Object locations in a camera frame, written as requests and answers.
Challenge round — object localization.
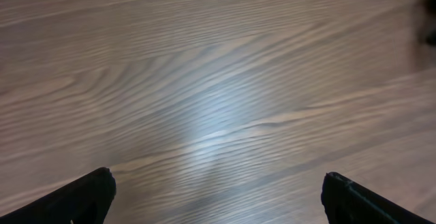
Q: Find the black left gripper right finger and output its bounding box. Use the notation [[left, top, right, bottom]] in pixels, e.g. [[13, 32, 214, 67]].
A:
[[321, 172, 433, 224]]

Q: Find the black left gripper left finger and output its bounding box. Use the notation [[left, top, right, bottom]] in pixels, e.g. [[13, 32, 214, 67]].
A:
[[1, 167, 116, 224]]

